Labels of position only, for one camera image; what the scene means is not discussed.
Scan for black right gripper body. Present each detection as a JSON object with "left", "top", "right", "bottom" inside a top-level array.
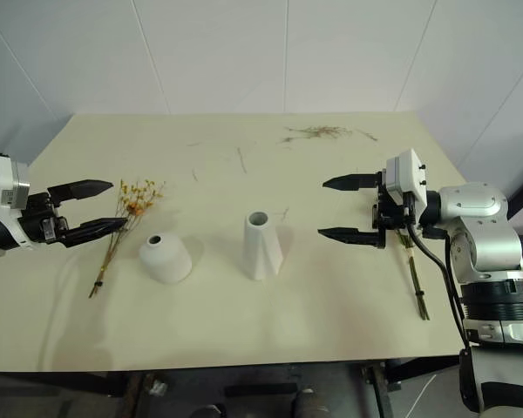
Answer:
[{"left": 370, "top": 171, "right": 418, "bottom": 252}]

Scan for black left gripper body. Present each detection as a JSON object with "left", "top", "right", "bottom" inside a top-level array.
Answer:
[{"left": 18, "top": 190, "right": 70, "bottom": 246}]

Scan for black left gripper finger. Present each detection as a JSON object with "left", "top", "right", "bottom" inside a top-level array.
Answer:
[
  {"left": 47, "top": 179, "right": 114, "bottom": 206},
  {"left": 60, "top": 217, "right": 128, "bottom": 250}
]

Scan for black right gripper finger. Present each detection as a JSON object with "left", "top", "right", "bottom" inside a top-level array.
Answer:
[
  {"left": 316, "top": 226, "right": 387, "bottom": 251},
  {"left": 322, "top": 172, "right": 383, "bottom": 193}
]

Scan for short round white vase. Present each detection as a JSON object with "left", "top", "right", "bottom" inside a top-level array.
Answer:
[{"left": 138, "top": 232, "right": 194, "bottom": 286}]

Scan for tall slim white vase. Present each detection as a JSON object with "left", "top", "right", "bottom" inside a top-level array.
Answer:
[{"left": 241, "top": 211, "right": 285, "bottom": 282}]

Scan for yellow orange dried flower bunch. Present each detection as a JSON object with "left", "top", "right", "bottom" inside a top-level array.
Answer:
[{"left": 87, "top": 177, "right": 166, "bottom": 300}]

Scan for dried twigs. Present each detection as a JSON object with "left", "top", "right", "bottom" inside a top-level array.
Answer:
[{"left": 278, "top": 124, "right": 355, "bottom": 145}]

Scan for green stem bundle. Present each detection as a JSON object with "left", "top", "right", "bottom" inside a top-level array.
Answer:
[{"left": 393, "top": 226, "right": 432, "bottom": 322}]

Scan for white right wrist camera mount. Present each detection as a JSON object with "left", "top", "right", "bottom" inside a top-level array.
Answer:
[{"left": 384, "top": 148, "right": 429, "bottom": 211}]

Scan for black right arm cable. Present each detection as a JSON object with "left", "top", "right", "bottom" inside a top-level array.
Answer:
[{"left": 405, "top": 217, "right": 472, "bottom": 352}]

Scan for black metal table frame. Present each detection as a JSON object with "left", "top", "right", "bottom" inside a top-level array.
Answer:
[{"left": 0, "top": 354, "right": 463, "bottom": 418}]

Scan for thin white floor cable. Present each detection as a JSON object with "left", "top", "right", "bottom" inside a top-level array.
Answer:
[{"left": 405, "top": 374, "right": 438, "bottom": 415}]

